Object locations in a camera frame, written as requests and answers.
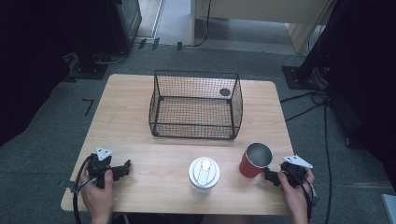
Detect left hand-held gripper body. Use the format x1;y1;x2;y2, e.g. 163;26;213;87
87;147;114;189

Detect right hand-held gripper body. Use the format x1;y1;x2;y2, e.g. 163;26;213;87
279;154;314;189

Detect red cup with steel inside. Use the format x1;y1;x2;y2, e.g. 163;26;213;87
238;142;274;179

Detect person's right hand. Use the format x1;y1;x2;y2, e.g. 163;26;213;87
276;167;316;218

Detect person's left hand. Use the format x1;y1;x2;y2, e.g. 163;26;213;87
78;169;115;218

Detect clear jar with white lid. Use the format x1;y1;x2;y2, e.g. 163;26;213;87
188;156;221;196

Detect black stand with flat base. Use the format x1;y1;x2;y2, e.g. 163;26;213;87
281;0;344;91
64;50;109;81

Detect white box corner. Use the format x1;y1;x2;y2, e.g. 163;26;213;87
380;193;396;224

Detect dark curtain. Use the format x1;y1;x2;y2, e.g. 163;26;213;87
317;0;396;188

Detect dark cabinet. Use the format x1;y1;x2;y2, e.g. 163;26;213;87
104;0;143;54

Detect light wooden furniture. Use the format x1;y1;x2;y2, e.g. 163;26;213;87
191;0;338;56

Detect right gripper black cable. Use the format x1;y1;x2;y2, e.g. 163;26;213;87
288;170;314;224

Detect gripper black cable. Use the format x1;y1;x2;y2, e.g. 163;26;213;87
72;154;98;224
288;170;314;224

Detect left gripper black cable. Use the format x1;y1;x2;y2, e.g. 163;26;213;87
72;154;98;224

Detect black floor cables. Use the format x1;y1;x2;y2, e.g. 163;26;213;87
279;88;333;224

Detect black wire basket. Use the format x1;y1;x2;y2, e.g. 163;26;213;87
148;69;244;141

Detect black hanging cable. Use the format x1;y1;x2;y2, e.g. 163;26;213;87
191;0;213;49

